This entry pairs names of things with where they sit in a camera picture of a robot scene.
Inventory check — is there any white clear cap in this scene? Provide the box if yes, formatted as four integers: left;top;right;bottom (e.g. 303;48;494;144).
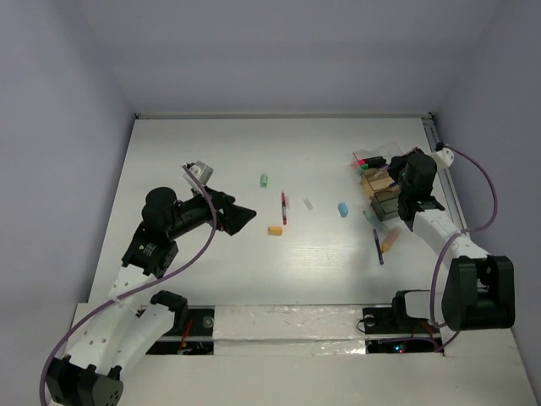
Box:
303;198;313;211

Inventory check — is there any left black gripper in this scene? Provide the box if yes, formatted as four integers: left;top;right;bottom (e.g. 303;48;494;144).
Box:
167;183;254;239

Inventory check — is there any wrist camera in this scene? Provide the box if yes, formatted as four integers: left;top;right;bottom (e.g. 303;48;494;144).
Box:
431;141;455;171
183;161;214;191

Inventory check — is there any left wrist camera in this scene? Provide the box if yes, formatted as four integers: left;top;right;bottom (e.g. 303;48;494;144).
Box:
183;161;214;191

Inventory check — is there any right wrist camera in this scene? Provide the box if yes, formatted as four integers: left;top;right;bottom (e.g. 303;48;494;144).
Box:
431;141;455;171

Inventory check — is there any red gel pen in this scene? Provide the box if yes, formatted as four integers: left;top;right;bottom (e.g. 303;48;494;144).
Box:
382;147;418;173

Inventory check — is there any blue highlighter cap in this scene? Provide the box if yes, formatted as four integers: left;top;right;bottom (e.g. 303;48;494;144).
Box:
337;202;349;217

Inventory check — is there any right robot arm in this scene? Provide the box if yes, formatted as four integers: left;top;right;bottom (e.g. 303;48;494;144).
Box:
388;143;516;332

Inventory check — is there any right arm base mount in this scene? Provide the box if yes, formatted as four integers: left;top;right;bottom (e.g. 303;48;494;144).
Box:
356;291;443;354

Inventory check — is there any green highlighter cap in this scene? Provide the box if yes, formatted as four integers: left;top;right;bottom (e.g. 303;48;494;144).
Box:
260;173;269;189

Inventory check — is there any pink orange highlighter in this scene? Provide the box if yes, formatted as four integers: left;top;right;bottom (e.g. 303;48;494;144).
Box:
381;227;402;253

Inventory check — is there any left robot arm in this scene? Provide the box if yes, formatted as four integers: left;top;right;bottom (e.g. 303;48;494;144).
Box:
39;187;257;405

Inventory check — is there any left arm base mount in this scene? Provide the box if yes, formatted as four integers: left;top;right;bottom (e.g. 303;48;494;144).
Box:
146;307;215;355

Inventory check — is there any red pen with clip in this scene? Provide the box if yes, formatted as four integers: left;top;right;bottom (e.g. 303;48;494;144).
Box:
281;191;287;226

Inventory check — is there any purple gel pen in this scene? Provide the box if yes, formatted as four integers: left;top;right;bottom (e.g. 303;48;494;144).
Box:
373;228;384;266

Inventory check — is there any clear organizer container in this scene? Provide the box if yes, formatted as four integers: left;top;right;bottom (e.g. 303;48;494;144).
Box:
351;142;402;221

